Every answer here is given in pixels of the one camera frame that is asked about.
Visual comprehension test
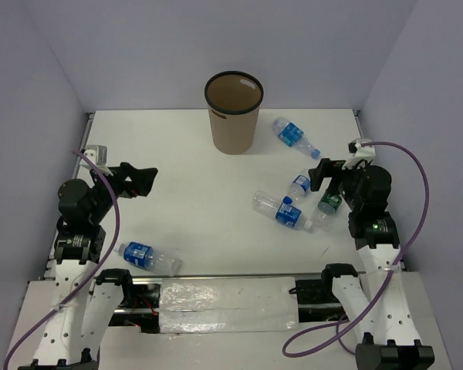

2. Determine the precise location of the silver foil tape sheet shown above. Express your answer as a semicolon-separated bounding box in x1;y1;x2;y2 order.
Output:
158;277;299;334

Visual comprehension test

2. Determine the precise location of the brown paper bin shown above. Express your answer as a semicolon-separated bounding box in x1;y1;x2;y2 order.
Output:
204;71;264;155

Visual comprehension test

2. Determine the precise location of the green label bottle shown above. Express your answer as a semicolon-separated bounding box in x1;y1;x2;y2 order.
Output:
311;190;343;231

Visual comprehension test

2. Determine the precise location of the small bottle, blue cap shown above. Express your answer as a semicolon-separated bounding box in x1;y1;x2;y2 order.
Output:
282;169;311;204

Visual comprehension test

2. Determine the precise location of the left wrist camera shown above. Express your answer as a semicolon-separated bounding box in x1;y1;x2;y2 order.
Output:
81;145;107;172

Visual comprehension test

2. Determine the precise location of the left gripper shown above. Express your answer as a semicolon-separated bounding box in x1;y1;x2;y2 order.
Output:
88;162;157;224

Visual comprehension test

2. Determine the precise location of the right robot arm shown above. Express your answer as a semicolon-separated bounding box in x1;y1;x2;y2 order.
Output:
309;159;435;369

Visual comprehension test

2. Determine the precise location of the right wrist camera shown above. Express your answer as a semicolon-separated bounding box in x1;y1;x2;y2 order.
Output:
343;138;376;170

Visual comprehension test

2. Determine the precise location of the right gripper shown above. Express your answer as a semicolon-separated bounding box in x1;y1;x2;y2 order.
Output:
309;157;367;210

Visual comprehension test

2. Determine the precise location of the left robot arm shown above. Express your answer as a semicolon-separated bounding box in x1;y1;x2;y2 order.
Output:
26;162;157;369

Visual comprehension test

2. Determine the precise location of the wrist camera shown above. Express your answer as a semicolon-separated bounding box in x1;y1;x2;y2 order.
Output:
81;145;107;172
343;138;376;170

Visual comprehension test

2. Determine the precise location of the clear bottle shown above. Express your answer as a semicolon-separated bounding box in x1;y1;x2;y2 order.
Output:
252;191;313;232

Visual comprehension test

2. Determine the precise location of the aluminium rail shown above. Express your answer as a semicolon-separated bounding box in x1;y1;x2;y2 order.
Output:
42;271;367;281

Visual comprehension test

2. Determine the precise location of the bottle near bin, blue label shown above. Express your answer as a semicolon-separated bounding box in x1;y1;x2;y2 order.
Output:
272;116;321;160

